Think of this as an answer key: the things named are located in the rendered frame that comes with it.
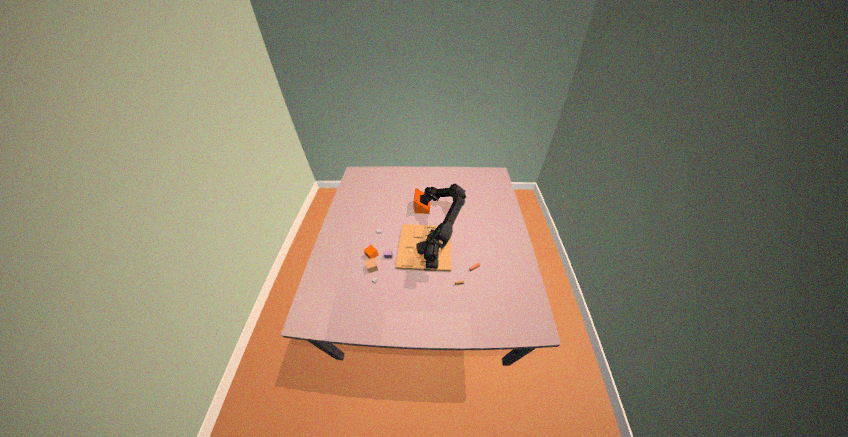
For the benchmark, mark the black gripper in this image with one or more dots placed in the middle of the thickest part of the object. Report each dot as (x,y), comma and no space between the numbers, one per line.
(433,264)

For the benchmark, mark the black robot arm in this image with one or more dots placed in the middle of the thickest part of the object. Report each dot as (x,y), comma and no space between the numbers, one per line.
(444,231)

